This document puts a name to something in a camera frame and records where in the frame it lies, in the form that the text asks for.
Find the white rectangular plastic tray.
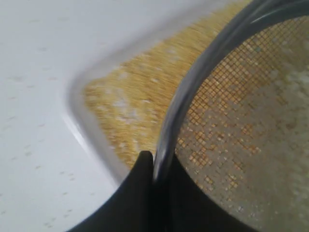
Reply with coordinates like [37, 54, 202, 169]
[68, 0, 247, 186]

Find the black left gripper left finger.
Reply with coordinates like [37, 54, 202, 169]
[70, 151, 153, 232]

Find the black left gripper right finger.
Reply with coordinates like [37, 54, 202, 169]
[154, 157, 255, 232]

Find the yellow grain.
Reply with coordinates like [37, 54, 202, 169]
[82, 0, 247, 168]

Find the round stainless steel sieve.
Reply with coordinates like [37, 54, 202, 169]
[154, 0, 309, 232]

